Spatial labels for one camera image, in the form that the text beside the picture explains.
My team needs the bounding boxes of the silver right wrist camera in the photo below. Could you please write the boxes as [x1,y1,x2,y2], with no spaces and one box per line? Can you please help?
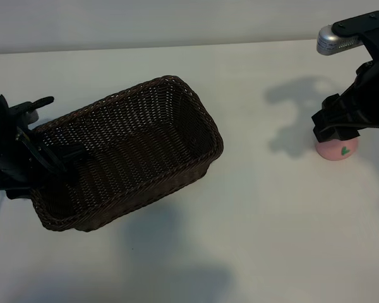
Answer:
[315,24,361,57]

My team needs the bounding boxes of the black braided cable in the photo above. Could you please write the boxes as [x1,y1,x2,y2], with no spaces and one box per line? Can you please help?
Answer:
[31,96,55,110]

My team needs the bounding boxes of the dark brown wicker basket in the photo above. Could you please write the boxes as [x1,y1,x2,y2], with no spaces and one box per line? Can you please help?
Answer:
[30,74,224,233]

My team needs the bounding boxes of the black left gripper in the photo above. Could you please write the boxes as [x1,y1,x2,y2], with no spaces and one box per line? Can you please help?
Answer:
[0,90,85,200]

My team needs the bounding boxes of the pink peach with green leaf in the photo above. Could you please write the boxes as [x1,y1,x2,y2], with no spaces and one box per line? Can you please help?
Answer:
[315,138,358,162]

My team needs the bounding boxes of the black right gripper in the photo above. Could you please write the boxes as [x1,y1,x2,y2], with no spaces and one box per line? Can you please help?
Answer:
[311,47,379,143]

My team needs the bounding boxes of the black gripper cable bundle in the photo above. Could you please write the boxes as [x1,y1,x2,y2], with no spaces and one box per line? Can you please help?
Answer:
[17,126,67,173]

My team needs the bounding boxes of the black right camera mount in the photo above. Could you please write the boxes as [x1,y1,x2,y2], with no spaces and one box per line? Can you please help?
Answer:
[331,11,379,61]

